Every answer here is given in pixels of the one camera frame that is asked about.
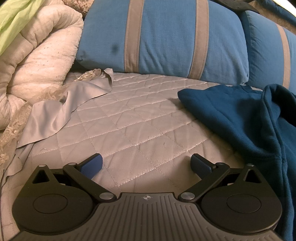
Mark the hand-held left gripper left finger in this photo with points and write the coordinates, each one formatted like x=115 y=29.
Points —
x=91 y=166

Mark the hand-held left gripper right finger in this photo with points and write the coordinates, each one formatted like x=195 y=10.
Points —
x=200 y=166

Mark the dark teal sweatshirt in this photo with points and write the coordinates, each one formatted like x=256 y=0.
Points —
x=249 y=125

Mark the grey bed sheet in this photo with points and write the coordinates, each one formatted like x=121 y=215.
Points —
x=55 y=111

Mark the beige lace cloth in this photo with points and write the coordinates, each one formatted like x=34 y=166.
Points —
x=12 y=136

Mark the white quilted comforter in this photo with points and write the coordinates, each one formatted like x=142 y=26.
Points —
x=39 y=53

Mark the stained blue grey-striped pillow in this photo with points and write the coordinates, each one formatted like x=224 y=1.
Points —
x=161 y=41

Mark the grey furry blanket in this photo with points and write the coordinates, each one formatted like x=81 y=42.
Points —
x=78 y=5

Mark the black cloth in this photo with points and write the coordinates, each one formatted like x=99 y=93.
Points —
x=235 y=4

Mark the light green cloth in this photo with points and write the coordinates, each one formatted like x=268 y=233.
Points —
x=13 y=18

